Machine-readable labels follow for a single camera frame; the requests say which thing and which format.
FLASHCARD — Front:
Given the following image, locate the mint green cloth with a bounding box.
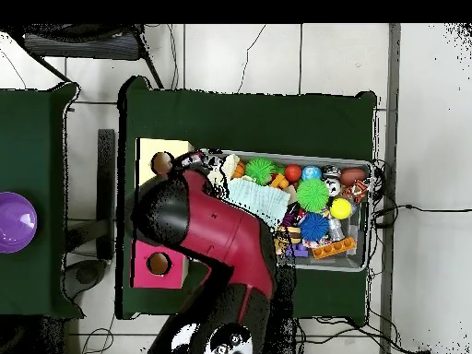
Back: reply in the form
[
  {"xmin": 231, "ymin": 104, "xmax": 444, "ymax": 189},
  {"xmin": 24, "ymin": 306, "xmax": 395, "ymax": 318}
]
[{"xmin": 224, "ymin": 177, "xmax": 291, "ymax": 230}]

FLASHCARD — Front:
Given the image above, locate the orange toy building block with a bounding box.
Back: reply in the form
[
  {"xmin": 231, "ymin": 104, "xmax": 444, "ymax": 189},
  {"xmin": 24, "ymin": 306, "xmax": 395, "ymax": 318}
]
[
  {"xmin": 268, "ymin": 172, "xmax": 289, "ymax": 190},
  {"xmin": 311, "ymin": 236, "xmax": 358, "ymax": 261}
]

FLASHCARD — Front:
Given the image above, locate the wooden box with three holes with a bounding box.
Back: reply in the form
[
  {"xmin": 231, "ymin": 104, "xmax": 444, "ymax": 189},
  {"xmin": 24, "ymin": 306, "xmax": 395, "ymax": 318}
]
[{"xmin": 129, "ymin": 137, "xmax": 195, "ymax": 289}]

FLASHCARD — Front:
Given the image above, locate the silver mesh bin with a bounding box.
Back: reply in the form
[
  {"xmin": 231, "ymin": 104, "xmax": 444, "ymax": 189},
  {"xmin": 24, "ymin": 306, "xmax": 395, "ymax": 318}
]
[{"xmin": 198, "ymin": 148, "xmax": 373, "ymax": 273}]

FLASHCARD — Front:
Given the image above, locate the cream cloth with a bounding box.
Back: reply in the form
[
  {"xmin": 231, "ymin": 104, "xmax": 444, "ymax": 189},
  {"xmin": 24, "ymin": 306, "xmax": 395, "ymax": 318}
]
[{"xmin": 219, "ymin": 153, "xmax": 242, "ymax": 181}]

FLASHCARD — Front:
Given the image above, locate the dark green tablecloth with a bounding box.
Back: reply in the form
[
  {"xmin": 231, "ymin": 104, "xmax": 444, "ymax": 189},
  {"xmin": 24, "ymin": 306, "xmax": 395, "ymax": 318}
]
[
  {"xmin": 116, "ymin": 75, "xmax": 378, "ymax": 320},
  {"xmin": 0, "ymin": 82, "xmax": 84, "ymax": 320}
]

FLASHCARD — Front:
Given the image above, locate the green spiky rubber ball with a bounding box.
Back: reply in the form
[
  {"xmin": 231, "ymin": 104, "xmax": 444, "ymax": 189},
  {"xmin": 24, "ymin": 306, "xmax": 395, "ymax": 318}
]
[
  {"xmin": 244, "ymin": 157, "xmax": 277, "ymax": 186},
  {"xmin": 295, "ymin": 177, "xmax": 330, "ymax": 214}
]

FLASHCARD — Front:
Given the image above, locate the blue spiky rubber ball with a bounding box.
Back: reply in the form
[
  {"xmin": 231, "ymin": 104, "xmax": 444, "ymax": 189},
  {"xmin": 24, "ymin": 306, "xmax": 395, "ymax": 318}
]
[{"xmin": 297, "ymin": 212, "xmax": 331, "ymax": 242}]

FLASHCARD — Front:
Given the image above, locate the black chair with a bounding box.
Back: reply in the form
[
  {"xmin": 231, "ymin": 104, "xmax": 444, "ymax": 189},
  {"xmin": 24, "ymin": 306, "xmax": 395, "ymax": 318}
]
[{"xmin": 6, "ymin": 23, "xmax": 165, "ymax": 89}]

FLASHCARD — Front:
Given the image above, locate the yellow ball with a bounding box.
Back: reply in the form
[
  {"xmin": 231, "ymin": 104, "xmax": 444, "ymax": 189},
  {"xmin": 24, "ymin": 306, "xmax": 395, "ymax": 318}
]
[{"xmin": 328, "ymin": 197, "xmax": 354, "ymax": 221}]

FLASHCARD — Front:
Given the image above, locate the purple bowl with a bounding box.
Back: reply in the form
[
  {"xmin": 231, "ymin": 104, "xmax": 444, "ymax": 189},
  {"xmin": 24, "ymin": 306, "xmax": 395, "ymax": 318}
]
[{"xmin": 0, "ymin": 191, "xmax": 39, "ymax": 254}]

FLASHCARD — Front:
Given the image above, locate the black power cable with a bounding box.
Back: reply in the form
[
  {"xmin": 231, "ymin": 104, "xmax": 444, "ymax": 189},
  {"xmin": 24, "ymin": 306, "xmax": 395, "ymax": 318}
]
[{"xmin": 372, "ymin": 203, "xmax": 472, "ymax": 219}]

